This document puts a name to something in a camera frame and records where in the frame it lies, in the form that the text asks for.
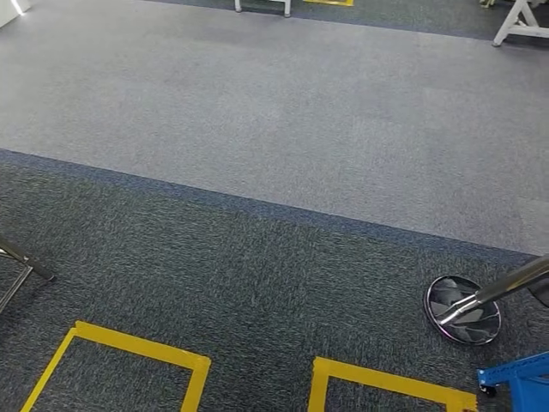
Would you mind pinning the yellow floor tape strip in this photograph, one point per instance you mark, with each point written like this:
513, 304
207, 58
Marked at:
330, 2

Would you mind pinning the white display platform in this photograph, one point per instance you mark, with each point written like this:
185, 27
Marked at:
8, 14

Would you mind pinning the blue metal shelf rack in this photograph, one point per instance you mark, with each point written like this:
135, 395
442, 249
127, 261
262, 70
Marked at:
523, 381

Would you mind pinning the chrome stanchion post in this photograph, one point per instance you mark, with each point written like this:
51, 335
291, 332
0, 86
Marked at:
455, 330

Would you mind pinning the yellow floor tape square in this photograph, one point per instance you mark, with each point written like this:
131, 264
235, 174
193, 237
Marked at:
128, 343
386, 381

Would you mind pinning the stainless steel workbench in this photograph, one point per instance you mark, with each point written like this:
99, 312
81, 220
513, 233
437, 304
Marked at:
38, 272

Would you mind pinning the white table frame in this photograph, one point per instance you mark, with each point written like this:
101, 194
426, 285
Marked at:
287, 7
510, 23

